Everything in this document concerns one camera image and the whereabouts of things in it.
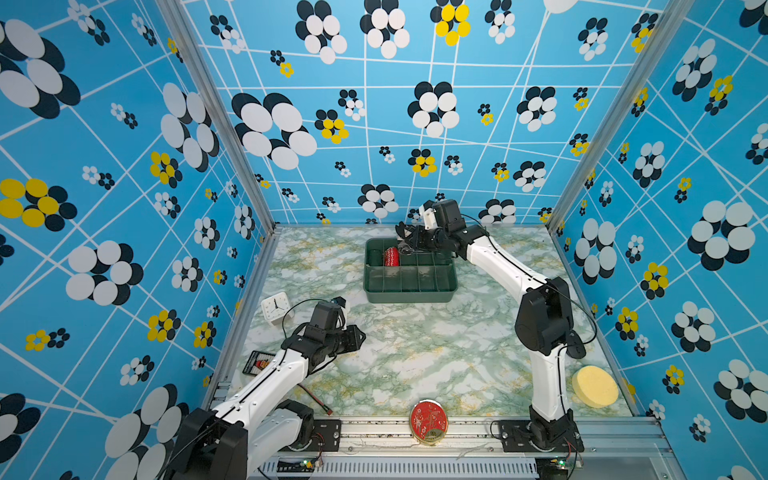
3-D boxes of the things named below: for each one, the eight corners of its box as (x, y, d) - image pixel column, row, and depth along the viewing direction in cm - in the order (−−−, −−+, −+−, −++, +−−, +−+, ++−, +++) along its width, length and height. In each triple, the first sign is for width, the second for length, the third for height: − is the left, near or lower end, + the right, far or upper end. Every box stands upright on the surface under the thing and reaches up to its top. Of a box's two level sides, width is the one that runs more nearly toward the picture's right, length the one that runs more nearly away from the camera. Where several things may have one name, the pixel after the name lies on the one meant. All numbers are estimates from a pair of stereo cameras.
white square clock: (269, 328, 95) (265, 323, 92) (262, 306, 100) (259, 301, 97) (294, 317, 97) (291, 311, 94) (286, 296, 102) (283, 290, 99)
